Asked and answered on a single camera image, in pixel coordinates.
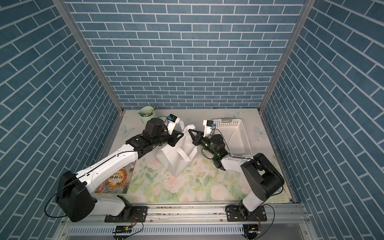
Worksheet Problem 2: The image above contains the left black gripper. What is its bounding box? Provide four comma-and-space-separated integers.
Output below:
151, 127, 185, 147

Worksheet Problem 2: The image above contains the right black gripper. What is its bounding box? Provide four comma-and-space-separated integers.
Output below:
190, 130, 219, 159

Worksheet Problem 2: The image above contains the white insulated delivery bag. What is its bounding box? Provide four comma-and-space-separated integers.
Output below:
156, 125, 199, 178

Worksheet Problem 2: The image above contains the white plastic basket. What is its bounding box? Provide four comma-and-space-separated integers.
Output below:
214, 119, 252, 156

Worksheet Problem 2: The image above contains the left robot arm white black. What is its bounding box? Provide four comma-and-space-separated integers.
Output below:
55, 115, 184, 223

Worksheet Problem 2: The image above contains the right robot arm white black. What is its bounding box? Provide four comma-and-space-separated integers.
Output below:
189, 130, 285, 221

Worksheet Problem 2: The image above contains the green round object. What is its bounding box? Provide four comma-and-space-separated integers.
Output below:
139, 107, 158, 125

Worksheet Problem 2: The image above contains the floral table mat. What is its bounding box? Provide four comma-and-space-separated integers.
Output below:
89, 146, 289, 204

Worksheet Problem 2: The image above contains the colourful illustrated book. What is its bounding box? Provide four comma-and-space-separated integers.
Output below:
94, 163, 135, 194

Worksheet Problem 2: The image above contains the circuit board right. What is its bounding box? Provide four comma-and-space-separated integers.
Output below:
243, 224, 261, 240

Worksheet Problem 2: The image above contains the green circuit board left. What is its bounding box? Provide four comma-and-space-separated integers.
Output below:
113, 226, 133, 235

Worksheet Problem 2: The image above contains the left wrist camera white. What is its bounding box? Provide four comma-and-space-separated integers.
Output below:
167, 114, 180, 135

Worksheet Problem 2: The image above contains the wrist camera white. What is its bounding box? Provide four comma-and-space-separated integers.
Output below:
167, 114, 180, 135
203, 120, 216, 137

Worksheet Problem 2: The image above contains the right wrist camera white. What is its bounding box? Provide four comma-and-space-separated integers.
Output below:
203, 120, 216, 137

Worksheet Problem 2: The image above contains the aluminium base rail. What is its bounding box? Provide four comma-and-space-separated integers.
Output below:
54, 202, 316, 240

